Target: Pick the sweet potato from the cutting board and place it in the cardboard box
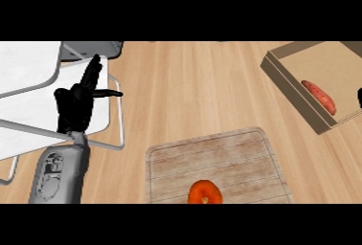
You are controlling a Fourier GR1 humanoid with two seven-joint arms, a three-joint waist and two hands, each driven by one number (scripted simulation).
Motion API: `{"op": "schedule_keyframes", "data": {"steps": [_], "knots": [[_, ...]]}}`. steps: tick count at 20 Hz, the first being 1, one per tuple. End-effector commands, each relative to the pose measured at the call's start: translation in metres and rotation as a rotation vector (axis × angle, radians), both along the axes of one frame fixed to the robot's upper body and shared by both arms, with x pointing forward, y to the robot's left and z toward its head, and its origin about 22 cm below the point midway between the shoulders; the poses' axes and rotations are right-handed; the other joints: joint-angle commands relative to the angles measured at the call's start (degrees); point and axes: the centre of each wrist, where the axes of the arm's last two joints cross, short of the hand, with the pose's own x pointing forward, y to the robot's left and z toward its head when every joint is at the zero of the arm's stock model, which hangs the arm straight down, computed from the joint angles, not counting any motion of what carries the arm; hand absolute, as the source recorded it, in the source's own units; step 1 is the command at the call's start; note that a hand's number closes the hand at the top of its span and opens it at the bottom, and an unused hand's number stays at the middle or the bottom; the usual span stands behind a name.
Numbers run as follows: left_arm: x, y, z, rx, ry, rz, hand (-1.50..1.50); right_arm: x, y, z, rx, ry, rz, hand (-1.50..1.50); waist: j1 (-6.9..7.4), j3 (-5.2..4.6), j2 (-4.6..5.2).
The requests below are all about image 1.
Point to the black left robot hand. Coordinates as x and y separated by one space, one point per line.
74 106

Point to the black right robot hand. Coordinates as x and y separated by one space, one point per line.
360 98

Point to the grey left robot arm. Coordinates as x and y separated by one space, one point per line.
60 172

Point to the long red sweet potato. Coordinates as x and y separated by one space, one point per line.
321 95

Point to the brown cardboard box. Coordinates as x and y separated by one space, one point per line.
326 68

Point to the pale wooden cutting board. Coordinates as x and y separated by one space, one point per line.
227 159

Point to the dark grey flat object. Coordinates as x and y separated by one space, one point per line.
97 48

